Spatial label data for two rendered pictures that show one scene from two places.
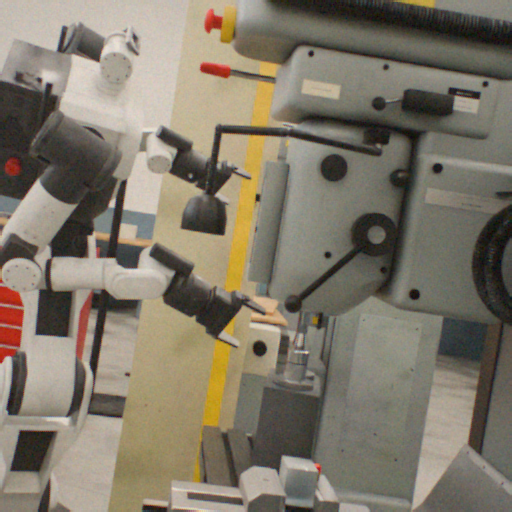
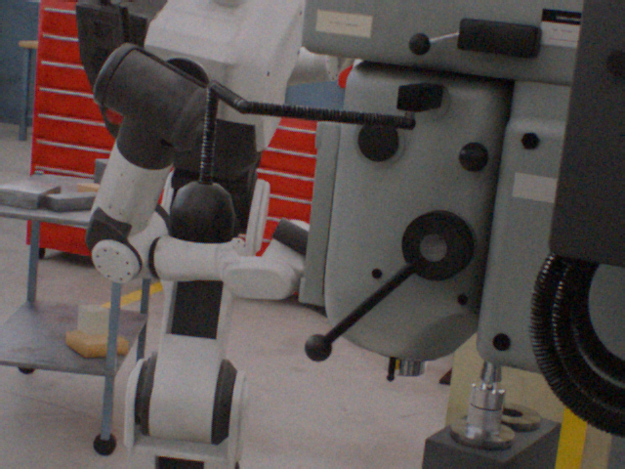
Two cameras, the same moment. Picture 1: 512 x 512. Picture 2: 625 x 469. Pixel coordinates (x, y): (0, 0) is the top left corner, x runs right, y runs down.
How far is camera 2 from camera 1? 68 cm
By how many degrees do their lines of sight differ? 27
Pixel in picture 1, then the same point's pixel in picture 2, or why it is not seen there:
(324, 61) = not seen: outside the picture
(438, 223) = (536, 230)
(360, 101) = (403, 38)
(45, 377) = (176, 392)
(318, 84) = (339, 17)
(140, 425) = not seen: hidden behind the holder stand
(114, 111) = (222, 32)
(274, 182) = (328, 155)
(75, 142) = (139, 89)
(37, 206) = (114, 173)
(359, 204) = (422, 196)
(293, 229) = (334, 232)
